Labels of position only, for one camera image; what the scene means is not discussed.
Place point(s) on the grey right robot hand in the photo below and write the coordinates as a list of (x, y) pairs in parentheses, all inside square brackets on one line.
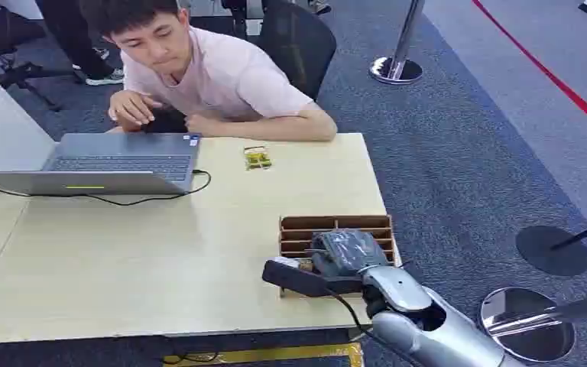
[(346, 251)]

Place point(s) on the small yellow-green packet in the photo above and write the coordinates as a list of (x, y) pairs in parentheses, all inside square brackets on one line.
[(257, 158)]

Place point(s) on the white box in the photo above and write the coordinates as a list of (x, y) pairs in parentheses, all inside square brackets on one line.
[(5, 129)]

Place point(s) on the person's right hand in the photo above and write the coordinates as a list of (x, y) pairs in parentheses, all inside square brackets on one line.
[(130, 109)]

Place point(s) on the grey open laptop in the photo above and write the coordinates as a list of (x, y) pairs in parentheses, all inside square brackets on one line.
[(116, 164)]

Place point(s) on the person's hand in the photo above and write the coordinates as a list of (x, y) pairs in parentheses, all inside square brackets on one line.
[(130, 109), (198, 125)]

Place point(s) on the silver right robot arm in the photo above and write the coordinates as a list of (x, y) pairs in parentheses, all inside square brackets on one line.
[(425, 324)]

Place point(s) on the person's left hand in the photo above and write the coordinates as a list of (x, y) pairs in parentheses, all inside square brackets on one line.
[(198, 125)]

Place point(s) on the chrome base stanchion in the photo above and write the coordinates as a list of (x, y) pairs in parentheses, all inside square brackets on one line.
[(526, 324)]

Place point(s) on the black mesh office chair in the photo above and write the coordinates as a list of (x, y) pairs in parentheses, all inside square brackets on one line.
[(298, 45)]

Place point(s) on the chrome stanchion post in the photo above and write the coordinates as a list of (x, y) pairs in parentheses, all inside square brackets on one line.
[(400, 50)]

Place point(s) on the yellow floor tape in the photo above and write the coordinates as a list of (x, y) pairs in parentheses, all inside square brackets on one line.
[(283, 353)]

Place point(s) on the wooden slotted card box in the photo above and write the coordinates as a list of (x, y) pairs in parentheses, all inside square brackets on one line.
[(336, 230)]

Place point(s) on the black swivel chair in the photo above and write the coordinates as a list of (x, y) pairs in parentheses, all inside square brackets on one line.
[(5, 45)]

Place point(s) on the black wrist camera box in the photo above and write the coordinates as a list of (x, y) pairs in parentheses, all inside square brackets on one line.
[(293, 277)]

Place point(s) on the standing person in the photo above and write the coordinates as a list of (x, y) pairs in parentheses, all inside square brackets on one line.
[(78, 40)]

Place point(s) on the black base stanchion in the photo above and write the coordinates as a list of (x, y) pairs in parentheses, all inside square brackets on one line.
[(551, 251)]

